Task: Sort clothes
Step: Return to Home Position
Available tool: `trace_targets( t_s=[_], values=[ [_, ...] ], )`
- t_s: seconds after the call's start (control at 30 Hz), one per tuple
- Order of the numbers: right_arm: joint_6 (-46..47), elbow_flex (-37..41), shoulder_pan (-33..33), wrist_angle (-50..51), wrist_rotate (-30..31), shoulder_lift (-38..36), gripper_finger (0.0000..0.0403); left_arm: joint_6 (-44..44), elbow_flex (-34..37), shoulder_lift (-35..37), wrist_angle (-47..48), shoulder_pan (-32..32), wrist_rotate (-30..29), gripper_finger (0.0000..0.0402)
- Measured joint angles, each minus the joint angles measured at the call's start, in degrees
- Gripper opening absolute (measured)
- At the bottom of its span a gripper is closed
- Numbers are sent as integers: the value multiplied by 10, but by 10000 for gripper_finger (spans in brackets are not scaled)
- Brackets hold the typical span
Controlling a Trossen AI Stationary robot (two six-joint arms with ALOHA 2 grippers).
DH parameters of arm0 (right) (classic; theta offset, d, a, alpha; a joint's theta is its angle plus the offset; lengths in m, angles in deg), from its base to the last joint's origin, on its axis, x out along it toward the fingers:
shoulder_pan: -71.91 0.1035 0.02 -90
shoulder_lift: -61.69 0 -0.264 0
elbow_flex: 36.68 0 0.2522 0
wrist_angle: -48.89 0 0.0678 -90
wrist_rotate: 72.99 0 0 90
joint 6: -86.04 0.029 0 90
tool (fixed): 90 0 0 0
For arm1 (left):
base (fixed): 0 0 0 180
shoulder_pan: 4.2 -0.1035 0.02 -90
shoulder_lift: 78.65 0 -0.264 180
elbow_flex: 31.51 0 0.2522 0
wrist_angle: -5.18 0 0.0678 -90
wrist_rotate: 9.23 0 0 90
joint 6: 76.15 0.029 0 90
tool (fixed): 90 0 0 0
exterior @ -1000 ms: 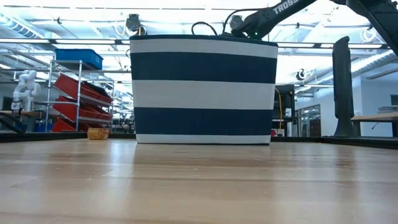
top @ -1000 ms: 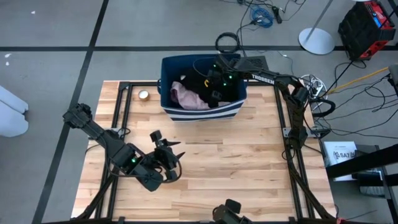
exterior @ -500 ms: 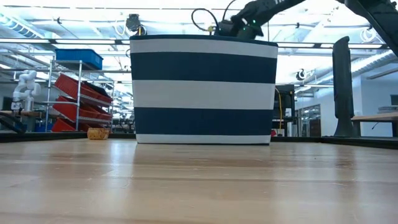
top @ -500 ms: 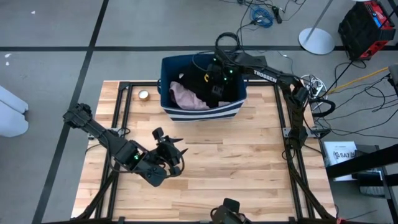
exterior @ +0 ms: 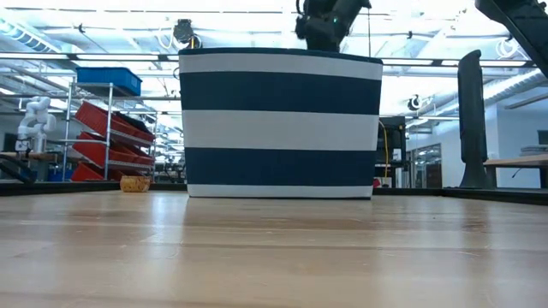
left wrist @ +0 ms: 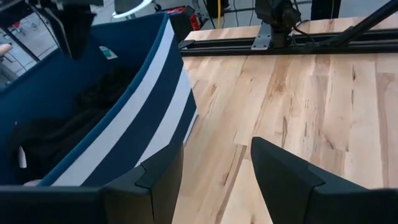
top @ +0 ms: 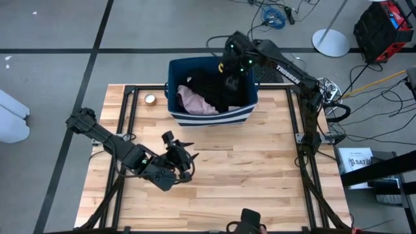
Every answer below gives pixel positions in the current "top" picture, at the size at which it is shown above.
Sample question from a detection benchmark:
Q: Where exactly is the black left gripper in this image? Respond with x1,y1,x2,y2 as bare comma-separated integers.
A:
162,130,200,183

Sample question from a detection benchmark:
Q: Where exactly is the small black garment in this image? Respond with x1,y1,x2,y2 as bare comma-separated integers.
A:
229,79,250,107

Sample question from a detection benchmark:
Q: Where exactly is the large black hoodie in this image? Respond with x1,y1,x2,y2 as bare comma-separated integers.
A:
186,66,235,113

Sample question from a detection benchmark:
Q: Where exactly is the pink white checked shirt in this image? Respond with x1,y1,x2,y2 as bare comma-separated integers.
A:
176,84,242,116

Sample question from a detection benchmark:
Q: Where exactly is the black floor grate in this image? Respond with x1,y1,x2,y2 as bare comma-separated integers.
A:
253,64,285,85

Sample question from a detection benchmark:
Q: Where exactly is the navy white striped fabric basket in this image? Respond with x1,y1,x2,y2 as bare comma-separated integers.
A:
163,55,260,128

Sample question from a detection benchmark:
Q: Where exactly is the black power adapter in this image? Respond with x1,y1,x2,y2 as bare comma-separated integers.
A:
283,5,296,26

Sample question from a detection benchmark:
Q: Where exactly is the white power strip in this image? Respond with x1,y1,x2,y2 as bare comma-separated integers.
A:
317,77,343,102

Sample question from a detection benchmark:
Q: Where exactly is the white floor lamp stand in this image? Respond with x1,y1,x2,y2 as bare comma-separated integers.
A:
311,0,352,59

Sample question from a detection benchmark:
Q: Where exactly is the yellow stick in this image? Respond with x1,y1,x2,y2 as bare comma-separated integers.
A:
343,68,408,98

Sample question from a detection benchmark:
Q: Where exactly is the white printed box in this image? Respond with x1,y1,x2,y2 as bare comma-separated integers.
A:
335,146,376,190

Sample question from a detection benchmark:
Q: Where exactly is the red black tool case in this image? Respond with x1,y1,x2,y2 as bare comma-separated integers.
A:
352,0,415,64

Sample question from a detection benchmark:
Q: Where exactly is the white rounded object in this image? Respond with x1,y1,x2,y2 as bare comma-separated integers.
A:
0,105,31,144
0,89,31,120

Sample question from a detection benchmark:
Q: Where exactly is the black side stand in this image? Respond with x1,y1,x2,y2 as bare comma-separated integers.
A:
339,149,416,234

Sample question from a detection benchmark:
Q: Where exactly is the grey box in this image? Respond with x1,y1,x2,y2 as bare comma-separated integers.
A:
404,66,416,92

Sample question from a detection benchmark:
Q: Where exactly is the blue cable coil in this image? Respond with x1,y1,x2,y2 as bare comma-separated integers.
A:
261,6,288,31

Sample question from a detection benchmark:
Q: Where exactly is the black aluminium table frame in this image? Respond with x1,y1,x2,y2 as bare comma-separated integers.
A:
75,83,354,234

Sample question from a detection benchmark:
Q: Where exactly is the black floor cable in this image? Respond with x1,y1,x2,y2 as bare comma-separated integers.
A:
337,62,385,102
344,112,416,147

